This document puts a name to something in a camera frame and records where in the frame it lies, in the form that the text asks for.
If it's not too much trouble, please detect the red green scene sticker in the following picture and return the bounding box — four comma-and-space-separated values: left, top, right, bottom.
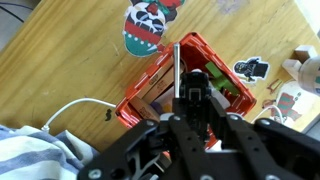
263, 80, 312, 124

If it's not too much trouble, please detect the white printed paper cup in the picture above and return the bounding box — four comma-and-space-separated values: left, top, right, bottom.
297, 54, 320, 96

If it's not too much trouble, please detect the pale wooden block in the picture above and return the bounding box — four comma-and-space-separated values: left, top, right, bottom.
281, 44, 318, 82

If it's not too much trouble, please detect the green toy piece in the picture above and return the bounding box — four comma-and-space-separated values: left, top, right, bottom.
204, 61, 240, 97

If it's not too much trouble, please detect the white cable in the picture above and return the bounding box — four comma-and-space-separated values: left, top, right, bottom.
41, 97, 118, 132

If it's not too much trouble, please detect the printed wooden plank block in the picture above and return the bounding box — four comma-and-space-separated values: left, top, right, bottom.
135, 58, 176, 103

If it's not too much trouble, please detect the wooden table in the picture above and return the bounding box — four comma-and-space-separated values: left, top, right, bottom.
0, 0, 320, 154

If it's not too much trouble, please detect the brown wooden block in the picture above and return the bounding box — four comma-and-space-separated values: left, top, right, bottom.
128, 95, 162, 123

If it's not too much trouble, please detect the red woven basket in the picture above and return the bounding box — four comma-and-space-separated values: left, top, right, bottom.
114, 32, 258, 151

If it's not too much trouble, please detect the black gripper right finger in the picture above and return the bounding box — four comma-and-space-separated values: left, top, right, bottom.
208, 96, 320, 180

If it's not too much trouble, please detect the grey striped towel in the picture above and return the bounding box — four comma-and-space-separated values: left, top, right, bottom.
0, 124, 101, 180

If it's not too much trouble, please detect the silver metal rod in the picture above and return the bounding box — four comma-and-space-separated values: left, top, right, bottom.
173, 43, 182, 100

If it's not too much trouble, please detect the black figure sticker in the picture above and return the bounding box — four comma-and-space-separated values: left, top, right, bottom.
232, 56, 270, 84

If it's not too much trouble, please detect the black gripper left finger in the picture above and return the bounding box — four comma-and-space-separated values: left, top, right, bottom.
77, 98, 214, 180

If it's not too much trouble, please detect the panda christmas sticker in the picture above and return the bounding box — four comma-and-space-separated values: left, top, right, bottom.
122, 0, 186, 58

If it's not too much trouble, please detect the black moustache sticker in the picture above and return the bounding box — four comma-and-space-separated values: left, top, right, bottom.
104, 108, 114, 122

